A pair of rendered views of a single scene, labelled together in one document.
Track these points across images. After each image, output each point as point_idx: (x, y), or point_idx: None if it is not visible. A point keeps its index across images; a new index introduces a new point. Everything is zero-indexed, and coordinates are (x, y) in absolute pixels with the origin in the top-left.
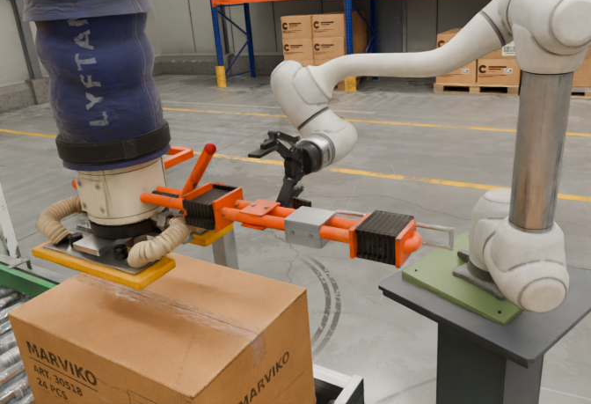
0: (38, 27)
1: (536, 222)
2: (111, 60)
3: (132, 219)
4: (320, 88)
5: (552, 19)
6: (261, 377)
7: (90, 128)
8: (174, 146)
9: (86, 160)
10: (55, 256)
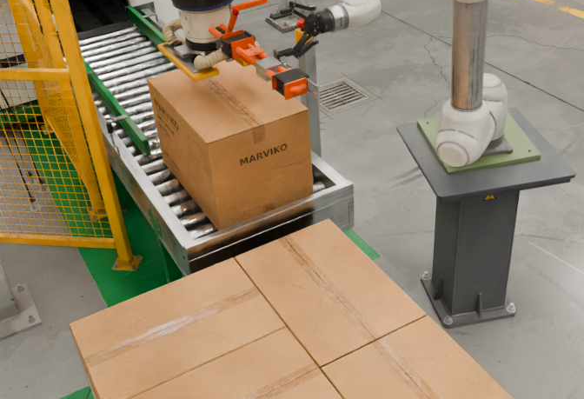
0: None
1: (458, 103)
2: None
3: (202, 41)
4: None
5: None
6: (260, 151)
7: None
8: None
9: (179, 3)
10: (166, 52)
